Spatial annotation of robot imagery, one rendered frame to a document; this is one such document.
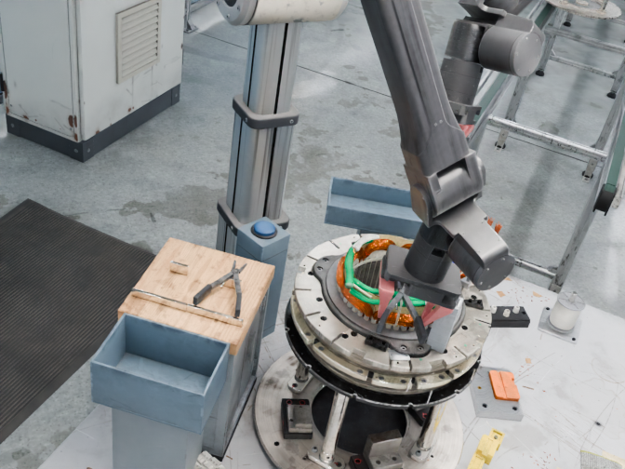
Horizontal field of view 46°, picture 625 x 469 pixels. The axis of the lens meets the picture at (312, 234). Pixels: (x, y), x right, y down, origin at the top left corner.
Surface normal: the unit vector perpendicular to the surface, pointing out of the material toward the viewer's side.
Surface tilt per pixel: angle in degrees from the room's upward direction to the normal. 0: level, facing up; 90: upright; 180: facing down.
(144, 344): 90
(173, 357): 90
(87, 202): 0
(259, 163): 90
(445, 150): 74
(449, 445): 0
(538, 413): 0
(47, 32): 90
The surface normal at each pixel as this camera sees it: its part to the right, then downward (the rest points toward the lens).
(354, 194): -0.09, 0.58
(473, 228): -0.13, -0.55
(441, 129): 0.38, 0.36
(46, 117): -0.38, 0.38
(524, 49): 0.62, 0.35
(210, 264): 0.14, -0.79
